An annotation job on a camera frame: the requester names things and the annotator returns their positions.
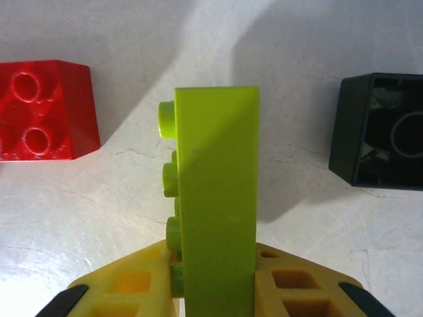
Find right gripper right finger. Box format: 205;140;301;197
253;242;376;317

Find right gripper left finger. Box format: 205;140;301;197
39;239;181;317

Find lime green lego brick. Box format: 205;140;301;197
157;86;260;317

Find black square lego brick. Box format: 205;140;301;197
328;72;423;192

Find red lego brick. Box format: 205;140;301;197
0;59;101;162

